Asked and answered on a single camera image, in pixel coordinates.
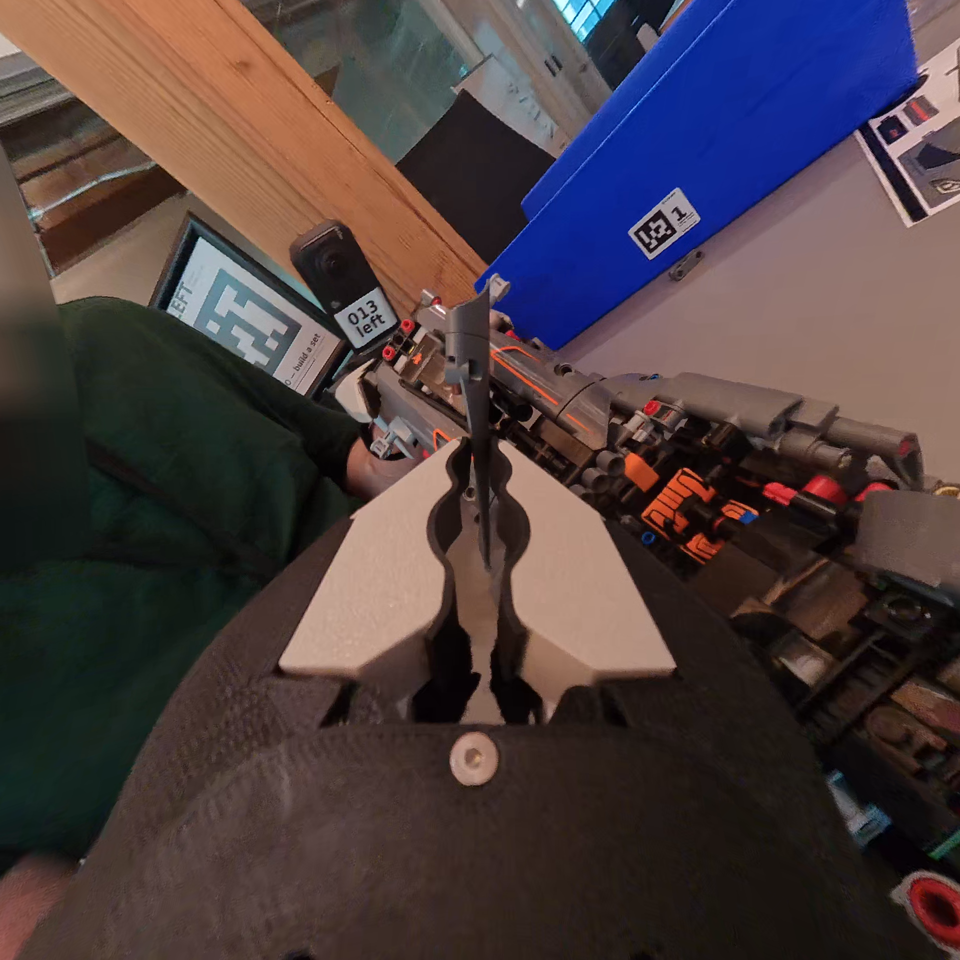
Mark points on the person's left forearm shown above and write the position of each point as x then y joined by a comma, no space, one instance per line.
210,405

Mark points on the small dark grey lego plate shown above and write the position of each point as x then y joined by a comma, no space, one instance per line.
686,265

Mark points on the grey lego car model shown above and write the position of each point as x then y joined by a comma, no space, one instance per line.
570,390

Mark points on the grey lego wing panel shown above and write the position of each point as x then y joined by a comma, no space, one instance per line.
472,360

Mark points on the person's left hand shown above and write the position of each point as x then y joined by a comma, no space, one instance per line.
371,472

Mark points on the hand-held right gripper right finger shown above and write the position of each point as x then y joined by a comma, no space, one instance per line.
592,592

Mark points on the blue plastic bin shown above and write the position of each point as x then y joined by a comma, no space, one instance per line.
592,142

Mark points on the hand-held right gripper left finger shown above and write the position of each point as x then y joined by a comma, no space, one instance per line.
367,592

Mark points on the black chair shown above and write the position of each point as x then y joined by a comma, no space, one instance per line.
472,187

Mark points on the lego sticker sheet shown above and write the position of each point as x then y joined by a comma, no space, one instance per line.
922,157

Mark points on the wooden post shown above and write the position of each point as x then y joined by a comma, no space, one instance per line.
187,97

